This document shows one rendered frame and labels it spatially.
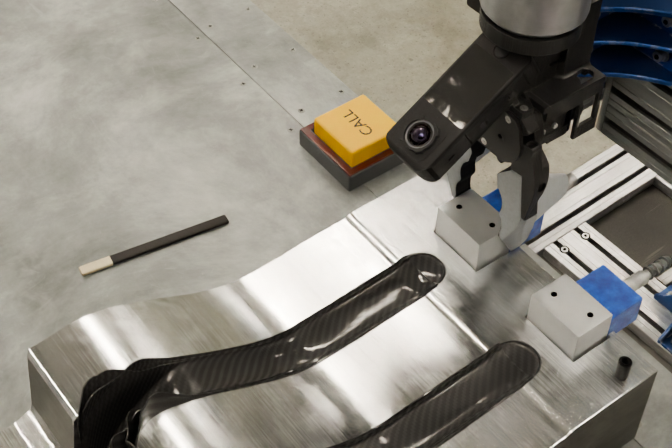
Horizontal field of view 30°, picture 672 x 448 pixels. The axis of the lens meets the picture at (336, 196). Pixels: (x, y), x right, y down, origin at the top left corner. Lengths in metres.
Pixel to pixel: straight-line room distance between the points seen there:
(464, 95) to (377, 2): 1.82
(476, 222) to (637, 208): 1.05
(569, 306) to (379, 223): 0.18
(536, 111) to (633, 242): 1.09
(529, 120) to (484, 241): 0.12
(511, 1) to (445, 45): 1.76
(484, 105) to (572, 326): 0.18
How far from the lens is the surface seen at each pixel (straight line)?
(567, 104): 0.91
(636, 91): 1.37
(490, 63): 0.88
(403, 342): 0.95
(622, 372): 0.94
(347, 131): 1.17
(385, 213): 1.03
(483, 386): 0.94
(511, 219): 0.96
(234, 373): 0.91
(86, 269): 1.12
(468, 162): 0.98
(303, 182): 1.18
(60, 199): 1.18
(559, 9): 0.83
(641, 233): 1.99
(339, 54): 2.56
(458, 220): 0.99
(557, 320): 0.94
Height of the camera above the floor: 1.64
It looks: 46 degrees down
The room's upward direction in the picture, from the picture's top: 1 degrees clockwise
